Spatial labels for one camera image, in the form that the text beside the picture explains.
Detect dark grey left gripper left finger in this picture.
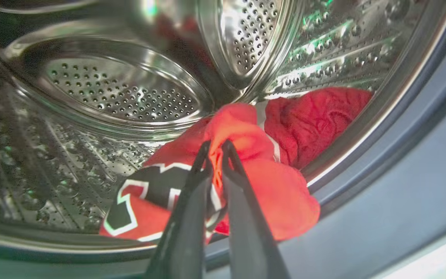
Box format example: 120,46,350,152
144,140,213,279

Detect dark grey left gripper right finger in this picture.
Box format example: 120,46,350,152
221,140,290,279

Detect red garment with black print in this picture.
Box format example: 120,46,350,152
99,103,321,244

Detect grey washing machine door seal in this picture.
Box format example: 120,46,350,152
0,0,446,279

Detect steel washing machine drum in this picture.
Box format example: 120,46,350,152
0,0,446,252

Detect dark red knitted garment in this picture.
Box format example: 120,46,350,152
264,87,374,170

